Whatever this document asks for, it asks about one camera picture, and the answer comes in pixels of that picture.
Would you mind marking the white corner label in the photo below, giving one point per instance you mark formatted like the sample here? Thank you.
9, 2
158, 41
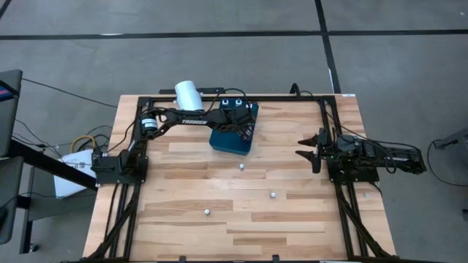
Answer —
349, 95

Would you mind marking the black aluminium table frame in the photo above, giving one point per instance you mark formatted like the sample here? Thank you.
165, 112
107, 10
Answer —
278, 97

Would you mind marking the blue plastic tray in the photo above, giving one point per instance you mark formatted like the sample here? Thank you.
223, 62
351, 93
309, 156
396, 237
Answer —
228, 144

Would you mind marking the black lamp mount bar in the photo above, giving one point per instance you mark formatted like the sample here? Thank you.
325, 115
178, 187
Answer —
212, 90

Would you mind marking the grey metal stand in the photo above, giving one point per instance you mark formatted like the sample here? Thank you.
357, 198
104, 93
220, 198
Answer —
455, 139

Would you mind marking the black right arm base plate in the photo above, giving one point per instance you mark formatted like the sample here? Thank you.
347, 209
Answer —
358, 178

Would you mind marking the white box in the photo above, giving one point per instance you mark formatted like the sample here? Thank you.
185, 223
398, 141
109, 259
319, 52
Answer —
71, 182

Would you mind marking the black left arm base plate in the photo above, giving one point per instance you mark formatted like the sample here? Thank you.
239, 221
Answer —
109, 175

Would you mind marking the black stand beam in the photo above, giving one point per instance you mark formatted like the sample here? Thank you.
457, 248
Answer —
36, 157

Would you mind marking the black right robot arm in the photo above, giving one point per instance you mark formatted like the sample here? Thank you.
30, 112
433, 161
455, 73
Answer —
384, 155

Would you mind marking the dark grey monitor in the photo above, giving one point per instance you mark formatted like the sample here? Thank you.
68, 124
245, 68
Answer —
9, 120
11, 190

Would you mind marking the white cylindrical spotlight lamp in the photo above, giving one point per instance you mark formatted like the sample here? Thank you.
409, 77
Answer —
187, 93

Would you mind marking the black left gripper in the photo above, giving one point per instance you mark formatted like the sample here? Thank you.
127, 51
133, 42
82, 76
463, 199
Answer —
239, 118

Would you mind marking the black table clamp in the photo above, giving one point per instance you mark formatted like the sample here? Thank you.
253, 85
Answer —
276, 258
181, 259

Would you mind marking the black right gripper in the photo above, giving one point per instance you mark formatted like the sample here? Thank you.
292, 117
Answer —
327, 151

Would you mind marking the black stand leg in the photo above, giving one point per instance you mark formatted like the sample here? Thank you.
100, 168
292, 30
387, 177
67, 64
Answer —
26, 226

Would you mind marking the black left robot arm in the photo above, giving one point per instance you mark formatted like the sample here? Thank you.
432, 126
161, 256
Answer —
194, 121

